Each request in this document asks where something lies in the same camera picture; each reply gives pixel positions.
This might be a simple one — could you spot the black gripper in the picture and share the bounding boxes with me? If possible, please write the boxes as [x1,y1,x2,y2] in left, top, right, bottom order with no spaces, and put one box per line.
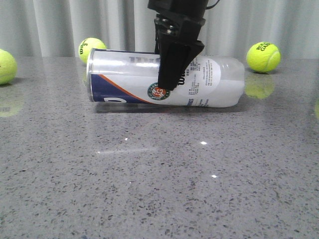
[148,0,206,90]

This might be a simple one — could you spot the clear Wilson tennis ball can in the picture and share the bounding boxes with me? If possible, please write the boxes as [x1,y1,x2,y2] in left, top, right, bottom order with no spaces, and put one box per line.
[87,48,245,108]

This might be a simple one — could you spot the tennis ball marked three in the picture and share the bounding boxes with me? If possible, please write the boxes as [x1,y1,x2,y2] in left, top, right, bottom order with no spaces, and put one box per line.
[78,37,107,63]

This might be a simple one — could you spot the right Roland Garros tennis ball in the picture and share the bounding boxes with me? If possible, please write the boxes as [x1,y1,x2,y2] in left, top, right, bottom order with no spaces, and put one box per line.
[246,41,281,73]

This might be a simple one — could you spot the far left tennis ball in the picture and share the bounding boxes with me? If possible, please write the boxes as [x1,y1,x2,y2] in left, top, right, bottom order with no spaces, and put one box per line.
[0,49,17,85]

